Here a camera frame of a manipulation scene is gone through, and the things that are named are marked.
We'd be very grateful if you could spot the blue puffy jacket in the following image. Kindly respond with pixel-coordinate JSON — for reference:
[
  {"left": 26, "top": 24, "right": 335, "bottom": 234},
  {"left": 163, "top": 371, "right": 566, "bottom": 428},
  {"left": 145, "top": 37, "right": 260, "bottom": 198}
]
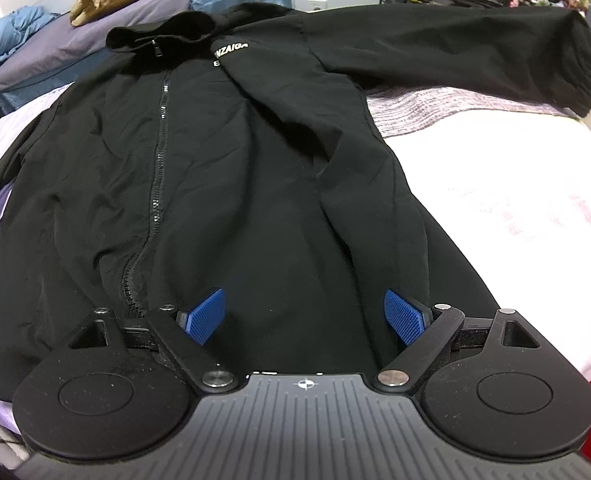
[{"left": 0, "top": 5, "right": 62, "bottom": 92}]

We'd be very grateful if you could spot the grey purple cloth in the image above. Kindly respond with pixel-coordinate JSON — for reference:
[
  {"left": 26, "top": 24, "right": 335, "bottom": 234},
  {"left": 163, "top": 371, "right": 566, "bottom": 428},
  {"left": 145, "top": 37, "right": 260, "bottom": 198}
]
[{"left": 0, "top": 0, "right": 196, "bottom": 97}]

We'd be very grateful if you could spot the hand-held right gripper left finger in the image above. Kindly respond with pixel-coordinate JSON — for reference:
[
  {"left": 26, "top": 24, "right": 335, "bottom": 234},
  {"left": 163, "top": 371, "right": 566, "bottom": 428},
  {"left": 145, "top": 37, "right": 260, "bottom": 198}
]
[{"left": 68, "top": 287, "right": 241, "bottom": 392}]

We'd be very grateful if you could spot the black zip jacket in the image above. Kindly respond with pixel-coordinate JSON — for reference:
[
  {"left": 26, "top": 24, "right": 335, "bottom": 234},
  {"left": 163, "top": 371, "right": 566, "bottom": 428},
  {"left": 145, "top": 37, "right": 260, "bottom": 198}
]
[{"left": 0, "top": 0, "right": 591, "bottom": 397}]

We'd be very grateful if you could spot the white pink blanket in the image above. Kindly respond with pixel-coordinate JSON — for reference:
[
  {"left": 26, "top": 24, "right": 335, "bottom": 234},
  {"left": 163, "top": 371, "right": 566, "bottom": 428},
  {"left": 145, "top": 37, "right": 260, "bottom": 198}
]
[{"left": 364, "top": 84, "right": 591, "bottom": 386}]

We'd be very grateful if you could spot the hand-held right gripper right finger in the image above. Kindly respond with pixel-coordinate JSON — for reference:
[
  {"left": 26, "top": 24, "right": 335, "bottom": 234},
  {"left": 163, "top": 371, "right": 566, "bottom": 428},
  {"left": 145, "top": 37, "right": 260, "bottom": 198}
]
[{"left": 375, "top": 288, "right": 542, "bottom": 394}]

